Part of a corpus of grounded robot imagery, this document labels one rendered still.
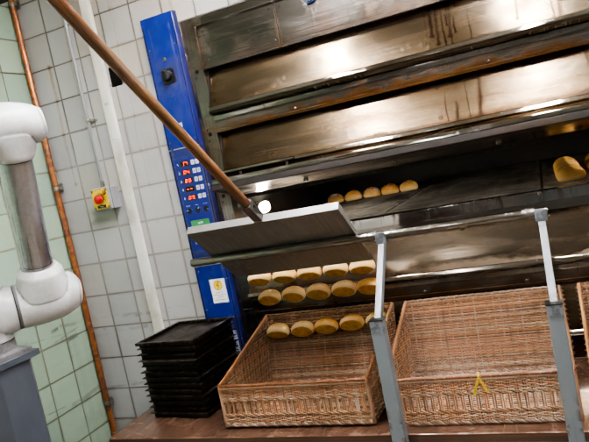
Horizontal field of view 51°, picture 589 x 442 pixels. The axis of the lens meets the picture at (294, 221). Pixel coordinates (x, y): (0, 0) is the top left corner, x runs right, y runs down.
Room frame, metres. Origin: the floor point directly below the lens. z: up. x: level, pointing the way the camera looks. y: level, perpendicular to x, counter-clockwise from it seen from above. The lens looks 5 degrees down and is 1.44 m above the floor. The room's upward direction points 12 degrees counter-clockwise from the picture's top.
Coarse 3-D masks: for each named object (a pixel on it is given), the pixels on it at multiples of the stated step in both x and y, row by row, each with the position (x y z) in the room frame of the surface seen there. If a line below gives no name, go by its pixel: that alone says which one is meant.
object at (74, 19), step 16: (48, 0) 1.29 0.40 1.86; (64, 0) 1.31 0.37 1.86; (64, 16) 1.32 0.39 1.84; (80, 16) 1.34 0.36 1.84; (80, 32) 1.35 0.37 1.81; (96, 48) 1.39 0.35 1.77; (112, 64) 1.43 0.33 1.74; (128, 80) 1.47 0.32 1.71; (144, 96) 1.51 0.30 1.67; (160, 112) 1.56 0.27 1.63; (176, 128) 1.61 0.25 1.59; (192, 144) 1.66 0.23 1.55; (208, 160) 1.72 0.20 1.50; (224, 176) 1.79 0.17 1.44; (240, 192) 1.86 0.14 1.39
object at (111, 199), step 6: (108, 186) 2.71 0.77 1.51; (114, 186) 2.75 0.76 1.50; (90, 192) 2.74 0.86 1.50; (96, 192) 2.72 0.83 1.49; (108, 192) 2.70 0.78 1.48; (114, 192) 2.74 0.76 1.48; (108, 198) 2.70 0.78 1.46; (114, 198) 2.73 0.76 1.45; (96, 204) 2.73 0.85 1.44; (102, 204) 2.72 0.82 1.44; (108, 204) 2.70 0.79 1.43; (114, 204) 2.72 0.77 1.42; (120, 204) 2.76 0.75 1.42; (96, 210) 2.74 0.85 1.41
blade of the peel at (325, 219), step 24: (264, 216) 1.97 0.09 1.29; (288, 216) 1.93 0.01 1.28; (312, 216) 1.91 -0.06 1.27; (336, 216) 1.90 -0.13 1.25; (216, 240) 2.10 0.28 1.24; (240, 240) 2.08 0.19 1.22; (264, 240) 2.07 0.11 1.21; (288, 240) 2.06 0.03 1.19; (312, 240) 2.04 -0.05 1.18; (240, 264) 2.24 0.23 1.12; (264, 264) 2.22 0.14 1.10; (288, 264) 2.21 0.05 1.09; (312, 264) 2.19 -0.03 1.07; (336, 264) 2.18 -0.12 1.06
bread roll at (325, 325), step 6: (324, 318) 2.34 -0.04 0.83; (330, 318) 2.34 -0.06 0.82; (318, 324) 2.33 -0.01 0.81; (324, 324) 2.32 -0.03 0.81; (330, 324) 2.31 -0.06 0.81; (336, 324) 2.32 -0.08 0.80; (318, 330) 2.34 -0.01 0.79; (324, 330) 2.33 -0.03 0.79; (330, 330) 2.32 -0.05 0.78; (336, 330) 2.32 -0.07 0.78
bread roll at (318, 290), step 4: (312, 284) 2.34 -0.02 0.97; (316, 284) 2.32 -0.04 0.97; (320, 284) 2.32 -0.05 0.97; (324, 284) 2.32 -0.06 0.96; (308, 288) 2.33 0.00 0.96; (312, 288) 2.31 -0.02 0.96; (316, 288) 2.31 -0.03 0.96; (320, 288) 2.30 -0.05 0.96; (324, 288) 2.30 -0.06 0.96; (328, 288) 2.31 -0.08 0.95; (308, 292) 2.32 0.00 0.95; (312, 292) 2.31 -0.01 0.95; (316, 292) 2.31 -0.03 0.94; (320, 292) 2.30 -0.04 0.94; (324, 292) 2.30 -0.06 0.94; (328, 292) 2.30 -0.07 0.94; (312, 296) 2.33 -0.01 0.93; (316, 296) 2.32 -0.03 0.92; (320, 296) 2.32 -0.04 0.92; (324, 296) 2.31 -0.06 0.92; (328, 296) 2.31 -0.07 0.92
